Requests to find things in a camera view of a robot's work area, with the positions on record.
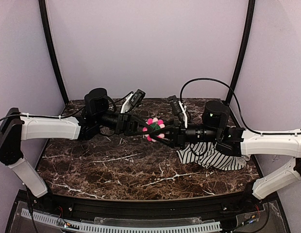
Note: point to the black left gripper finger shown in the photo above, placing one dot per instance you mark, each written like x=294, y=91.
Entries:
x=144, y=131
x=138, y=122

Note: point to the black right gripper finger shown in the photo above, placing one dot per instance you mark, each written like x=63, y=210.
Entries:
x=167, y=123
x=163, y=140

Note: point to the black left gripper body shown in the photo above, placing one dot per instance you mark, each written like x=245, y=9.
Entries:
x=126, y=124

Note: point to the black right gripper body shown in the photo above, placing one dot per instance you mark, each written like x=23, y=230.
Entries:
x=177, y=133

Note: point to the pink flower brooch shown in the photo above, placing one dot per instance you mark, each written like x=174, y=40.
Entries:
x=155, y=124

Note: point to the black white striped garment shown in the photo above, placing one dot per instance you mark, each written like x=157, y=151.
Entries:
x=205, y=155

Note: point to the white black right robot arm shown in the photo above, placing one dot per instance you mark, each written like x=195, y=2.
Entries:
x=214, y=144

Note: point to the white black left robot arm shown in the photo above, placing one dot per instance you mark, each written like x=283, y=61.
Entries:
x=99, y=111

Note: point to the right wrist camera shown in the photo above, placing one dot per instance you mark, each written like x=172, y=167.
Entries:
x=179, y=110

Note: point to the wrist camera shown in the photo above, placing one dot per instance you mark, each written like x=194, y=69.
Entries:
x=133, y=100
x=179, y=110

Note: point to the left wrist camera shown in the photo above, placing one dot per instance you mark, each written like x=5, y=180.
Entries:
x=133, y=100

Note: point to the black front frame rail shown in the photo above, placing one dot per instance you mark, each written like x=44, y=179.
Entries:
x=207, y=207

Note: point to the white slotted cable duct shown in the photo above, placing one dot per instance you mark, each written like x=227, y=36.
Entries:
x=116, y=225

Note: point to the black right frame post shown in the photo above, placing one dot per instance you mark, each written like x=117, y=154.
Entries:
x=242, y=50

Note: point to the black frame post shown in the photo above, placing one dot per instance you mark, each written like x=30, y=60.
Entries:
x=51, y=50
x=242, y=50

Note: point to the black left frame post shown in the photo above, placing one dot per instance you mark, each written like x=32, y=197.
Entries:
x=51, y=50

